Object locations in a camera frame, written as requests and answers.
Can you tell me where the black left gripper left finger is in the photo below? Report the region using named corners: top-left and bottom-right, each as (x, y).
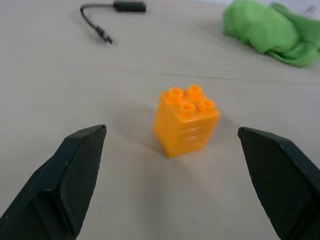
top-left (0, 124), bottom-right (108, 240)

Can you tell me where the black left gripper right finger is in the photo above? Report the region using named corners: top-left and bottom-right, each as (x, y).
top-left (237, 126), bottom-right (320, 240)

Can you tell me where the green crumpled cloth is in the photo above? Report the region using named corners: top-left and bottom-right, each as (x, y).
top-left (222, 0), bottom-right (320, 68)

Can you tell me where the black adapter with cable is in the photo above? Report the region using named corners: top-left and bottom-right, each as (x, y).
top-left (79, 0), bottom-right (147, 45)

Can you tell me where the orange studded toy brick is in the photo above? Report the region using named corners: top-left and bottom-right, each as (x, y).
top-left (151, 84), bottom-right (222, 159)

